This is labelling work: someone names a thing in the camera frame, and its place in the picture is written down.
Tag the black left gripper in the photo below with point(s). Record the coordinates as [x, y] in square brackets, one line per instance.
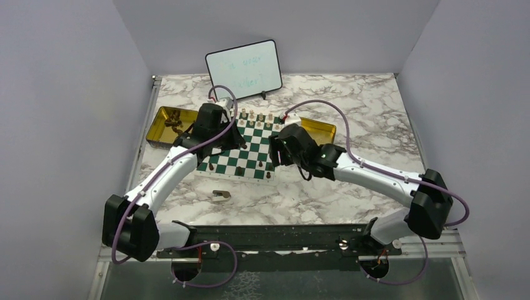
[237, 140]

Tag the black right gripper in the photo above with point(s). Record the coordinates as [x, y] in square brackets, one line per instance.
[275, 145]

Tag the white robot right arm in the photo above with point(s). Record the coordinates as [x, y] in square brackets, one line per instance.
[425, 202]

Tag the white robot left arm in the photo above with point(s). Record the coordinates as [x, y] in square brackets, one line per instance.
[129, 224]

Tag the dark pieces in tin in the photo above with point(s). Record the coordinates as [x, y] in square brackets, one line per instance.
[174, 123]

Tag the light chess pieces row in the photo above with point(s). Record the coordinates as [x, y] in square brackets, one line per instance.
[251, 119]

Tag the green white chess board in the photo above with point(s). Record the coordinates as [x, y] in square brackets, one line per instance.
[255, 149]

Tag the right gold tin box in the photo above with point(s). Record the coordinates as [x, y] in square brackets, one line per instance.
[321, 132]

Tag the gold tin box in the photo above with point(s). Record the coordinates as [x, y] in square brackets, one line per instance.
[321, 132]
[159, 136]

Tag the left gold tin box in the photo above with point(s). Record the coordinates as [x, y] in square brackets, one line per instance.
[159, 136]

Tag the small whiteboard on stand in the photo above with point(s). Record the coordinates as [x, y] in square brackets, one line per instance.
[247, 70]

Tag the beige plastic clip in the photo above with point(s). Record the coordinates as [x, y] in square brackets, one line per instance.
[220, 196]

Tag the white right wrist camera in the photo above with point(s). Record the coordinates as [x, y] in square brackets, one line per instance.
[290, 119]

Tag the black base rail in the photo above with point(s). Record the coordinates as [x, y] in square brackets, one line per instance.
[270, 248]

